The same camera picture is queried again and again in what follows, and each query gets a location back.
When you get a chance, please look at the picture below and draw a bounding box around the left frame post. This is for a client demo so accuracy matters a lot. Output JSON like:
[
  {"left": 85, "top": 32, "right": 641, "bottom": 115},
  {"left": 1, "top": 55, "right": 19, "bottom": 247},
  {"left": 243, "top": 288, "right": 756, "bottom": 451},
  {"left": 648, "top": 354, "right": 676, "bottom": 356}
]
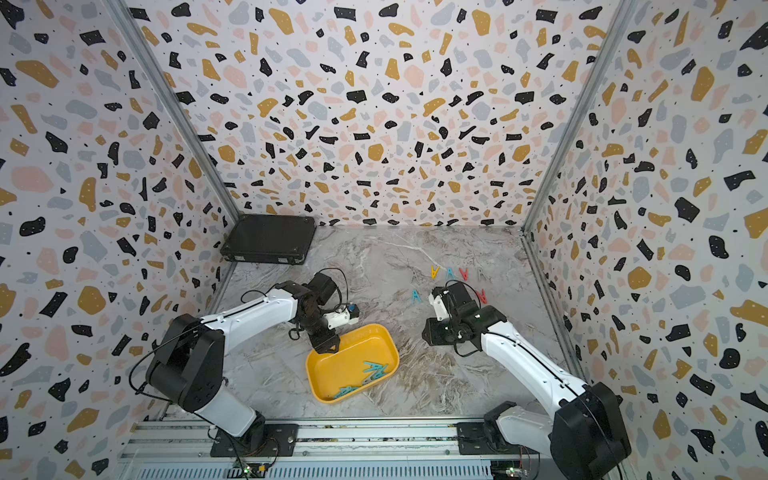
[{"left": 104, "top": 1, "right": 241, "bottom": 223}]

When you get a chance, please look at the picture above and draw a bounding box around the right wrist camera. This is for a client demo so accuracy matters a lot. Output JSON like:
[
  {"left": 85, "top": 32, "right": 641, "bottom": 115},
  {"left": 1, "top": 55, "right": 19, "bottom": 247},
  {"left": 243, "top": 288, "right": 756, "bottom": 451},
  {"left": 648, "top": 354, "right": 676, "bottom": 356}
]
[{"left": 428, "top": 287, "right": 451, "bottom": 322}]

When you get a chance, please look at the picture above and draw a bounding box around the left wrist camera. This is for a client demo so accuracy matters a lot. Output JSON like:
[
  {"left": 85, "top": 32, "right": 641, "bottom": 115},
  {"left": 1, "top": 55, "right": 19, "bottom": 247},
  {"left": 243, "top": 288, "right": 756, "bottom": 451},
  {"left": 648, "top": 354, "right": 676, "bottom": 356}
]
[{"left": 323, "top": 304, "right": 360, "bottom": 329}]

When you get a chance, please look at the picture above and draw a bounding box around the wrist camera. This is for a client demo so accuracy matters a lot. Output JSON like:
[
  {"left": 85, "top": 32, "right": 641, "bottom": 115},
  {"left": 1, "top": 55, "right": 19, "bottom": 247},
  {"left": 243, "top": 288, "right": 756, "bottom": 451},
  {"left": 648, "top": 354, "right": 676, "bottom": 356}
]
[
  {"left": 323, "top": 304, "right": 360, "bottom": 329},
  {"left": 428, "top": 287, "right": 451, "bottom": 322}
]

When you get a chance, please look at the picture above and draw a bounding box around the right frame post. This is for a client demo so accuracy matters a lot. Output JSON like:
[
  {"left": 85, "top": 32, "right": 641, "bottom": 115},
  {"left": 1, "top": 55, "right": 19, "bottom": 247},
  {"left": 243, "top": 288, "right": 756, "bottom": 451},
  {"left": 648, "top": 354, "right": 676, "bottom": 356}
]
[{"left": 521, "top": 0, "right": 637, "bottom": 235}]

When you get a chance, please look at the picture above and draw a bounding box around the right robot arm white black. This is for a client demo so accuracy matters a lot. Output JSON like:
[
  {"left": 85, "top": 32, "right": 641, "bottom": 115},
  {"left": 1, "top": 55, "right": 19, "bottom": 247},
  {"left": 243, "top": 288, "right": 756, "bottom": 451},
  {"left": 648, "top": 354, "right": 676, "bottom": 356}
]
[{"left": 422, "top": 280, "right": 631, "bottom": 479}]

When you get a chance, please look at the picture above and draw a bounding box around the frame post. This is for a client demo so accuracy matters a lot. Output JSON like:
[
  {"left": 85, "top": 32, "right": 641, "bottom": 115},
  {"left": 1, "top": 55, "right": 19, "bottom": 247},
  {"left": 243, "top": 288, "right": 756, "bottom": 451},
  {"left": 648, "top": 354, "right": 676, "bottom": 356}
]
[
  {"left": 104, "top": 1, "right": 241, "bottom": 223},
  {"left": 521, "top": 0, "right": 637, "bottom": 235}
]

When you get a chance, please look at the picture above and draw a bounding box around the black flat case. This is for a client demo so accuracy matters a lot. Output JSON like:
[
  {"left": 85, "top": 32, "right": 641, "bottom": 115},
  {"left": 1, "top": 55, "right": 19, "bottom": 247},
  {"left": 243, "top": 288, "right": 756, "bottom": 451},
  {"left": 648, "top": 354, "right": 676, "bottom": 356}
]
[{"left": 220, "top": 214, "right": 317, "bottom": 265}]

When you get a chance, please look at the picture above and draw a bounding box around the yellow plastic storage box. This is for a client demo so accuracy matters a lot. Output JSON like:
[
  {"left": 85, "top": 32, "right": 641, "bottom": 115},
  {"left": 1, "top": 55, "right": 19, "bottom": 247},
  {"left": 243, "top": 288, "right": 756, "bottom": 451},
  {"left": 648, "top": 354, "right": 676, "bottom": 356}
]
[{"left": 306, "top": 324, "right": 400, "bottom": 404}]

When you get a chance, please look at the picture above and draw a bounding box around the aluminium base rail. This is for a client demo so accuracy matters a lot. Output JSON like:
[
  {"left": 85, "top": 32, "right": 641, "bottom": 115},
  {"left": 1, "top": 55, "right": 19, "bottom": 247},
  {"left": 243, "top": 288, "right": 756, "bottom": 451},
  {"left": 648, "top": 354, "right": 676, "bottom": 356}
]
[{"left": 114, "top": 417, "right": 564, "bottom": 479}]

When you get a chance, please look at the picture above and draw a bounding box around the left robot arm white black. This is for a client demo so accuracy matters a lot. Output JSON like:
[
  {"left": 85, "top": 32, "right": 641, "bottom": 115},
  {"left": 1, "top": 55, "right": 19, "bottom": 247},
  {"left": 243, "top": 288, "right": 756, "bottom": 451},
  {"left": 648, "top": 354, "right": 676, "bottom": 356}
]
[{"left": 131, "top": 272, "right": 360, "bottom": 446}]

